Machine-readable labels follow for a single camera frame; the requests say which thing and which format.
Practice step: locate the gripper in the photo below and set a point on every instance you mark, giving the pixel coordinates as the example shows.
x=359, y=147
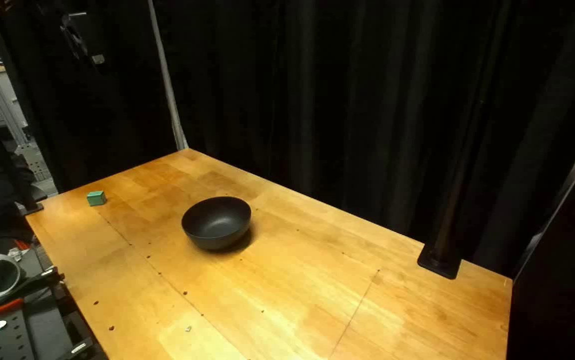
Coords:
x=76, y=39

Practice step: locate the black bowl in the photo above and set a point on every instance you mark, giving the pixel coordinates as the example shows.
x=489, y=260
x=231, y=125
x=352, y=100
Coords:
x=216, y=223

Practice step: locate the white pole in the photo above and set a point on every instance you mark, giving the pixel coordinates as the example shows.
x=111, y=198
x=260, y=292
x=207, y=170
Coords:
x=168, y=85

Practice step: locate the green block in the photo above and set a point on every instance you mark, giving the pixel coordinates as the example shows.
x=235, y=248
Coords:
x=96, y=198

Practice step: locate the black clamp foot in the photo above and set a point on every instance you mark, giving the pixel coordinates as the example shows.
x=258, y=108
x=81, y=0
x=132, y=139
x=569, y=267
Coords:
x=32, y=204

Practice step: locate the black curtain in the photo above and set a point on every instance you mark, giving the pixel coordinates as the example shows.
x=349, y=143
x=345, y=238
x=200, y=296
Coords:
x=347, y=100

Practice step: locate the aluminium frame rack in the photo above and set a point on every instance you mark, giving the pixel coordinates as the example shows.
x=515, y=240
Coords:
x=2, y=105

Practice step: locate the metal frame bar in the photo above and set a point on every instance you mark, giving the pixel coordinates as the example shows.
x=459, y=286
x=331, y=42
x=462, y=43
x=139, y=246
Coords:
x=562, y=190

